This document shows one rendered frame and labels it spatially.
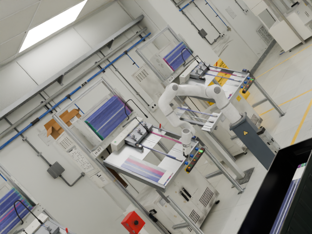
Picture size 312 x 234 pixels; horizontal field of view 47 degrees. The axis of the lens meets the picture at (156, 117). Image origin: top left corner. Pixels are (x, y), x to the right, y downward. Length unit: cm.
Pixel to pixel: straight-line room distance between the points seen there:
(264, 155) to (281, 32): 448
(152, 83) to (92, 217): 197
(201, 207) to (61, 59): 317
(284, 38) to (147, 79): 375
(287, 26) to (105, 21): 350
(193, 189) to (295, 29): 453
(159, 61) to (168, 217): 196
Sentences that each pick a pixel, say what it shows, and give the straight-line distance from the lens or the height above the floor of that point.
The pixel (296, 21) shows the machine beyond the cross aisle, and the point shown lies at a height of 45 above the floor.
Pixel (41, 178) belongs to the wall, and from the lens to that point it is 493.
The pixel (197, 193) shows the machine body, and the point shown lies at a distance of 392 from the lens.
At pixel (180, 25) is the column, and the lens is 672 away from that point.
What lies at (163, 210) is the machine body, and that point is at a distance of 362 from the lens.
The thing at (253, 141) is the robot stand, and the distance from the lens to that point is 342.
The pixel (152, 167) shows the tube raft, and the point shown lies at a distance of 346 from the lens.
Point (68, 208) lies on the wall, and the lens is 496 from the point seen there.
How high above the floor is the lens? 159
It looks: 6 degrees down
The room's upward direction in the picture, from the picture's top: 42 degrees counter-clockwise
